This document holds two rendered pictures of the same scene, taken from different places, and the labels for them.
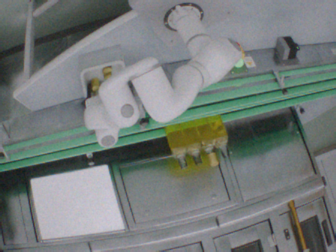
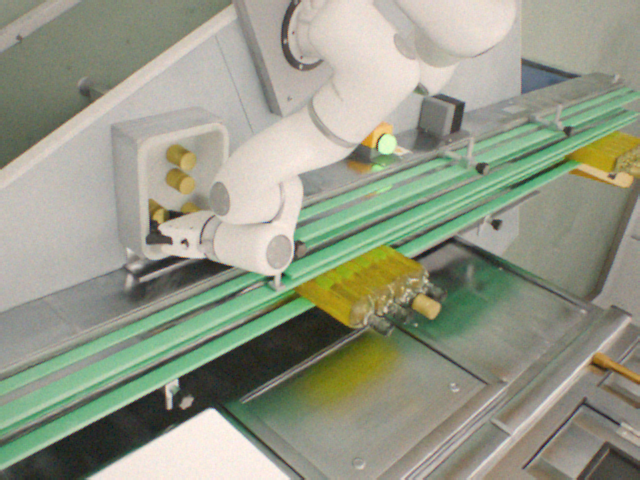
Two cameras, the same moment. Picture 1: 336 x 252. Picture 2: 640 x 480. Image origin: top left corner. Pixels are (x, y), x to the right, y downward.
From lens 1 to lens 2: 0.99 m
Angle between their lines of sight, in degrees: 36
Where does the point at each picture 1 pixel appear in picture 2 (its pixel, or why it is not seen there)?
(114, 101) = (374, 26)
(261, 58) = (408, 141)
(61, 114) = (71, 308)
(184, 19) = not seen: hidden behind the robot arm
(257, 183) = (502, 352)
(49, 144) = (61, 377)
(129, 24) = (216, 45)
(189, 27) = not seen: hidden behind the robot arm
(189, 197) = (413, 404)
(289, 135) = (489, 276)
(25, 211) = not seen: outside the picture
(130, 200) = (306, 455)
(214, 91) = (372, 195)
